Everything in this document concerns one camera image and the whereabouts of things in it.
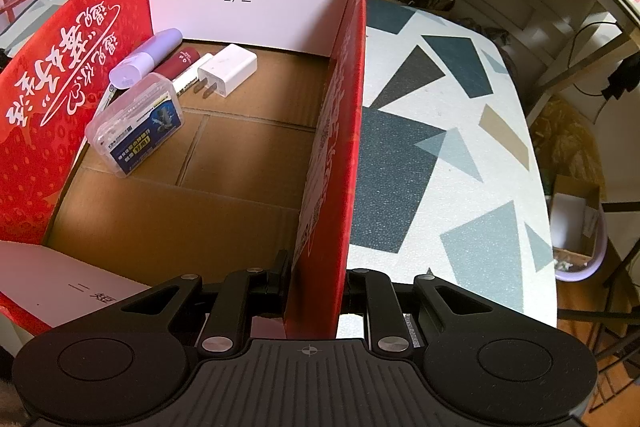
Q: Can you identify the lilac plastic tube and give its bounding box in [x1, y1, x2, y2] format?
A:
[109, 28, 183, 88]

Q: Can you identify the black cable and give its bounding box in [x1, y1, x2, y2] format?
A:
[567, 12, 626, 98]

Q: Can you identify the lilac plastic basin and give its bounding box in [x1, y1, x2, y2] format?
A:
[552, 207, 608, 284]

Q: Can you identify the red lip balm tube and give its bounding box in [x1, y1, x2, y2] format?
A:
[152, 48, 202, 84]

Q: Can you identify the white charger plug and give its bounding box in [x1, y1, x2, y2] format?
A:
[192, 44, 258, 98]

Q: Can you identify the white marker with red cap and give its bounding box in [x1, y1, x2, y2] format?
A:
[172, 53, 216, 95]

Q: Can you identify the white desk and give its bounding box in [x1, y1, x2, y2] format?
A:
[330, 0, 640, 122]

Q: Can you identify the black metal rack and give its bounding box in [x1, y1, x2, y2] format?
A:
[557, 199, 640, 358]

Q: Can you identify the clear plastic box blue label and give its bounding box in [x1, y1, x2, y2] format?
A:
[85, 74, 186, 178]

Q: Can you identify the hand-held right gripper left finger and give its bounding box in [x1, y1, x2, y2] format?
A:
[120, 249, 293, 355]

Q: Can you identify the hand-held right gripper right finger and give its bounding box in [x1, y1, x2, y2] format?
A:
[345, 268, 506, 354]

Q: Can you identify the red strawberry print cardboard box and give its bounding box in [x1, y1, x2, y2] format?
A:
[0, 0, 368, 340]

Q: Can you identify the small open cardboard box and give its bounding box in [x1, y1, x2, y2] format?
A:
[550, 174, 603, 265]

